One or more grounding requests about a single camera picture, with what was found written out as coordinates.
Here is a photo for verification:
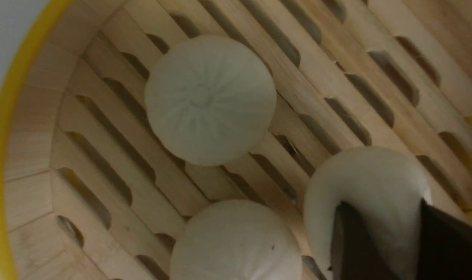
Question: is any white bun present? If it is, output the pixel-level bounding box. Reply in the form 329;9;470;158
144;34;277;166
303;146;433;280
169;200;303;280

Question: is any white bun bottom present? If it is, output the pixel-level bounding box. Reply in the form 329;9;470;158
169;200;303;280

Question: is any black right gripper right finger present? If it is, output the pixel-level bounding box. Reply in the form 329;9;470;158
417;200;472;280

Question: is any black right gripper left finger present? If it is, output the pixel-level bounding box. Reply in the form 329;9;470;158
330;202;398;280

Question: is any yellow-rimmed bamboo steamer tray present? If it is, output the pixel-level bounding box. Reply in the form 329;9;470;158
0;0;472;280

